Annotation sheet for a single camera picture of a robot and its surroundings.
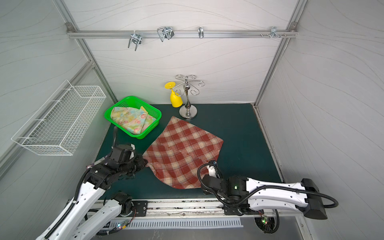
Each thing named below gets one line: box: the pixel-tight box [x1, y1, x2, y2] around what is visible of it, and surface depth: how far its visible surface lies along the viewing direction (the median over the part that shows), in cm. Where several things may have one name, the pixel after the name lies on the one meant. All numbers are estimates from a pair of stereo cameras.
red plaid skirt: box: [142, 116, 224, 190], surface depth 94 cm
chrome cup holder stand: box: [172, 74, 205, 118], surface depth 100 cm
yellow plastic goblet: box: [164, 81, 183, 108], surface depth 103 cm
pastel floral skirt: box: [110, 106, 157, 135], surface depth 110 cm
